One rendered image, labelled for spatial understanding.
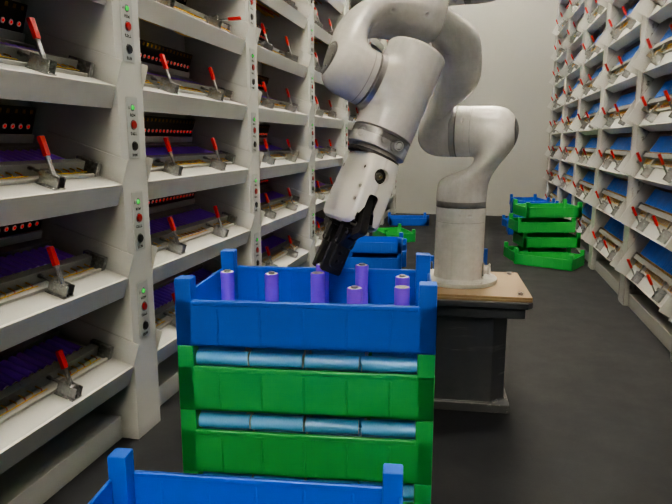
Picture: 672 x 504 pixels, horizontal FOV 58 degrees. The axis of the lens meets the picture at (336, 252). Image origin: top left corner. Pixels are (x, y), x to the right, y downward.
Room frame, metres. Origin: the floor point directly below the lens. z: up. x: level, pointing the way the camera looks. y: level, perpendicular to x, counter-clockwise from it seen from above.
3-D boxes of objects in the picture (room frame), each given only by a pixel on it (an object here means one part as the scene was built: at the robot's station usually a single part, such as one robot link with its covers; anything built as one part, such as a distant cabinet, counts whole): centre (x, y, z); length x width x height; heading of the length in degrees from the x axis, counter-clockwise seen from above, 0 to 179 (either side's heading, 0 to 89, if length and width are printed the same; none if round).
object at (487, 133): (1.47, -0.34, 0.60); 0.19 x 0.12 x 0.24; 70
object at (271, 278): (0.77, 0.08, 0.44); 0.02 x 0.02 x 0.06
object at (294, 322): (0.76, 0.03, 0.44); 0.30 x 0.20 x 0.08; 84
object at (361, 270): (0.82, -0.04, 0.44); 0.02 x 0.02 x 0.06
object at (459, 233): (1.49, -0.31, 0.39); 0.19 x 0.19 x 0.18
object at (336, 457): (0.76, 0.03, 0.28); 0.30 x 0.20 x 0.08; 84
